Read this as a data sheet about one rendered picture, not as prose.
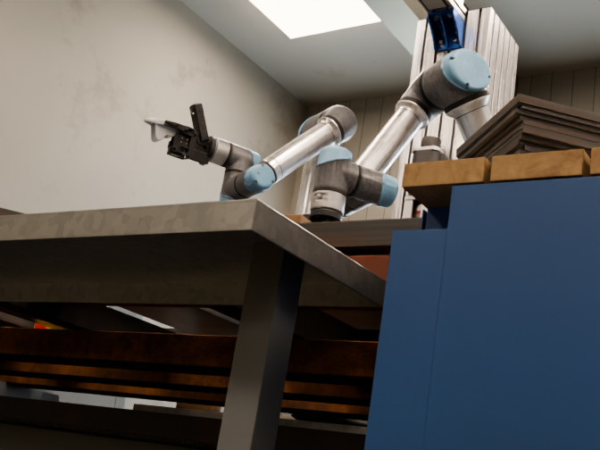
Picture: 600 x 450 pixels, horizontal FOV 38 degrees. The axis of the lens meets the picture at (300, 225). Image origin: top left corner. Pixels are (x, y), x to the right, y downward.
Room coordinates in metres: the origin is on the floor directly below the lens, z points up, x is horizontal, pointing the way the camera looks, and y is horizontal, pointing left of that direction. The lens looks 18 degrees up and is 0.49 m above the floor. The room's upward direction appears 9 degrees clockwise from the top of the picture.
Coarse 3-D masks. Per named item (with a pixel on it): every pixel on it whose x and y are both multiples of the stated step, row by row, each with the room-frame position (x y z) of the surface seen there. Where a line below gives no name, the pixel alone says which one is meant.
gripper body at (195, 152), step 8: (192, 128) 2.31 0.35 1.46; (176, 136) 2.33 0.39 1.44; (184, 136) 2.31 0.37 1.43; (192, 136) 2.31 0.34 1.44; (168, 144) 2.35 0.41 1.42; (176, 144) 2.31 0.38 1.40; (184, 144) 2.32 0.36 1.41; (192, 144) 2.32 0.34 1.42; (200, 144) 2.35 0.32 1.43; (208, 144) 2.36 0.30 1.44; (168, 152) 2.35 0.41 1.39; (176, 152) 2.34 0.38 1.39; (184, 152) 2.33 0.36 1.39; (192, 152) 2.32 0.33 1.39; (200, 152) 2.35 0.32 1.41; (208, 152) 2.36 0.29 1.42; (192, 160) 2.36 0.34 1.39; (200, 160) 2.36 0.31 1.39; (208, 160) 2.37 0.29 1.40
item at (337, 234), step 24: (336, 240) 1.07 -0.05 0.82; (360, 240) 1.05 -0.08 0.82; (384, 240) 1.03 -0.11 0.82; (0, 312) 2.20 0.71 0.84; (144, 312) 1.76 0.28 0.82; (168, 312) 1.71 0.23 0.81; (192, 312) 1.67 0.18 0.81; (216, 312) 1.66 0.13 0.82; (336, 312) 1.46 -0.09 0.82; (360, 312) 1.43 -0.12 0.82
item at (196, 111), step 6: (192, 108) 2.32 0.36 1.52; (198, 108) 2.31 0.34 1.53; (192, 114) 2.33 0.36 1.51; (198, 114) 2.32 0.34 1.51; (192, 120) 2.35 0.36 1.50; (198, 120) 2.32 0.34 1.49; (204, 120) 2.33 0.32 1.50; (198, 126) 2.33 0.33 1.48; (204, 126) 2.33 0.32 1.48; (198, 132) 2.34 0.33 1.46; (204, 132) 2.33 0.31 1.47; (204, 138) 2.34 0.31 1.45
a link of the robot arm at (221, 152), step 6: (216, 138) 2.36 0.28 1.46; (216, 144) 2.35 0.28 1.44; (222, 144) 2.36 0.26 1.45; (228, 144) 2.37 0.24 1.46; (216, 150) 2.35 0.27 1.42; (222, 150) 2.36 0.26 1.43; (228, 150) 2.36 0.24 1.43; (216, 156) 2.36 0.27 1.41; (222, 156) 2.37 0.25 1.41; (216, 162) 2.39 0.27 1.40; (222, 162) 2.39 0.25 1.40
